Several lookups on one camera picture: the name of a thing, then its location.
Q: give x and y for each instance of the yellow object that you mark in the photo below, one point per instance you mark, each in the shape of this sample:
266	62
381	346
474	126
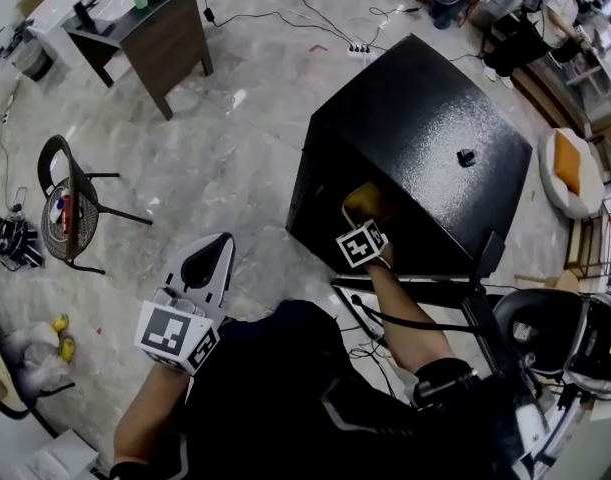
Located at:
66	348
60	322

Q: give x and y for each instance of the black mini fridge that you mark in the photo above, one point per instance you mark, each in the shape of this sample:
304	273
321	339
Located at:
410	113

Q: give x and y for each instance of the black round chair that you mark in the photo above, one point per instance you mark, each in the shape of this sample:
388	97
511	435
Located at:
530	313

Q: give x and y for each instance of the white table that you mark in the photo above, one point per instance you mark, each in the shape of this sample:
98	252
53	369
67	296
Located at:
60	13

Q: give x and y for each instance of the person's left forearm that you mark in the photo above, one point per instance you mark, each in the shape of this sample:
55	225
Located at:
145	413

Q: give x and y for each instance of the black equipment box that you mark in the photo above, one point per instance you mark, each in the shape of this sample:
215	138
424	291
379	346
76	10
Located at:
602	343

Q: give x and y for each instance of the dark wooden desk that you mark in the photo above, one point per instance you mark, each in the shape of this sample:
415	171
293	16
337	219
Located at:
160	43

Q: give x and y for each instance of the white round cushion seat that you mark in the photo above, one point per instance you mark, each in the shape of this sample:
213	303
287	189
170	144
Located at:
590	188

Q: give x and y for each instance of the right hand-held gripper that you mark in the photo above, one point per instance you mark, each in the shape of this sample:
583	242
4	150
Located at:
361	245

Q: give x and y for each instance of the black wicker chair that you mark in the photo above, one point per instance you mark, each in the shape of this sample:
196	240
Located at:
72	218

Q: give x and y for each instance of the white box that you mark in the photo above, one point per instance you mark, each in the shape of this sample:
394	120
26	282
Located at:
55	455

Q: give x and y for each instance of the orange pillow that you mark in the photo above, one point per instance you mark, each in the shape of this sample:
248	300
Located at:
569	163

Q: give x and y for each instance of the red and white object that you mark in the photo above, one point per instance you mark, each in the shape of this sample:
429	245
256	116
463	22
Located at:
65	210

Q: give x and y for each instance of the small black block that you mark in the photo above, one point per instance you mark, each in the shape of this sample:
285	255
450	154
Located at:
466	158

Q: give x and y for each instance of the clear plastic bag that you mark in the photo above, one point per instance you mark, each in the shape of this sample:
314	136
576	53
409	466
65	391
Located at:
37	355

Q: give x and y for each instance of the black power adapter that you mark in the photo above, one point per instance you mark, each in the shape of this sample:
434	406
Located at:
209	15

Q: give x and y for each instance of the person's right forearm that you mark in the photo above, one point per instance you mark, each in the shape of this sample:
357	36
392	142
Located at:
405	323

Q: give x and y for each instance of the grey round bin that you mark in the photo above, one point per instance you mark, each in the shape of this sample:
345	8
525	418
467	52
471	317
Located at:
34	62

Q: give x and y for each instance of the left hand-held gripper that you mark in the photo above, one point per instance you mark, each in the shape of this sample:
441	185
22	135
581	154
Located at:
165	330

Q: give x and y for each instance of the person's black clothed body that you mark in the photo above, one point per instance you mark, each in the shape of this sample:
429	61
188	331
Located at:
285	393

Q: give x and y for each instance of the white power strip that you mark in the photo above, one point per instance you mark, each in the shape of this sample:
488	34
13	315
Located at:
361	51

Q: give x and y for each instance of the black monitor stand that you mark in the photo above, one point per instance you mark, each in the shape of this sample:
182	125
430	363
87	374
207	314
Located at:
92	15

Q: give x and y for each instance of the wooden frame stand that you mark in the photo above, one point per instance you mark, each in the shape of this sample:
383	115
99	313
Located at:
587	240

